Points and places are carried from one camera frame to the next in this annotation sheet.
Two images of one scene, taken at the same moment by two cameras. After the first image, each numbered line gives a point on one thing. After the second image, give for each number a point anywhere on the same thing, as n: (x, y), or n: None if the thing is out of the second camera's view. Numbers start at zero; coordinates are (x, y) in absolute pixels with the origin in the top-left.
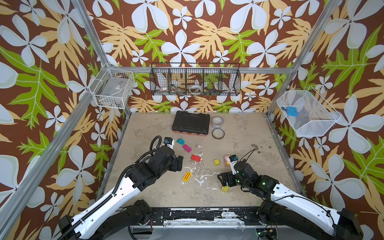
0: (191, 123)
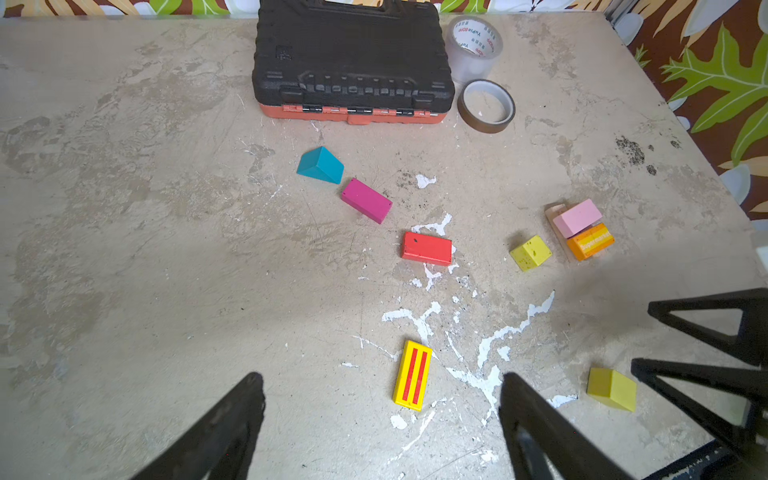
0: (352, 62)
